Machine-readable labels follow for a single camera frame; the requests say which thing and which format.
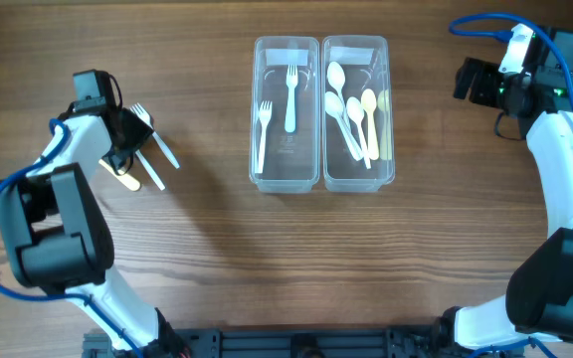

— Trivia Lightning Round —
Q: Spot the white plastic fork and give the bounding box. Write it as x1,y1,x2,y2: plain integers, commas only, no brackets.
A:
135,150,166,191
130,103,180,169
255,100,273,174

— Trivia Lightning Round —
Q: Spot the yellow plastic fork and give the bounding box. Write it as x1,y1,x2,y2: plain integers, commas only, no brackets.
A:
98,159,141,192

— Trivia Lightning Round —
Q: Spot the yellow plastic spoon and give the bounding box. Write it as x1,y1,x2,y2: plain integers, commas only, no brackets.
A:
361,89,380,160

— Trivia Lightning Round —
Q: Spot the white plastic spoon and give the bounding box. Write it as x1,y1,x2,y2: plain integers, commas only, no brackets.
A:
346,96,371,169
324,91,363,161
327,62,350,126

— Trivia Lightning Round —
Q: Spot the clear plastic container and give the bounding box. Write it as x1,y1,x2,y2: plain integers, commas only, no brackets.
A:
321,35,395,192
249,36,321,194

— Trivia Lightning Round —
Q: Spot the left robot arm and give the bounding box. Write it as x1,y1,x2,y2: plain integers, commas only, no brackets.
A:
0,70,191,357

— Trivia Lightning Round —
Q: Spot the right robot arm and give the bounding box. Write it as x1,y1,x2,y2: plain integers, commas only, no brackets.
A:
431,18,573,357

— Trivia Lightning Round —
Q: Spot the right blue cable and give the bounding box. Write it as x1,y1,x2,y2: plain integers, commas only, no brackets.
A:
448,12,573,358

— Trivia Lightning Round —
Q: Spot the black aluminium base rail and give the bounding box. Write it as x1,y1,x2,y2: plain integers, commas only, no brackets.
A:
83,325,467,358

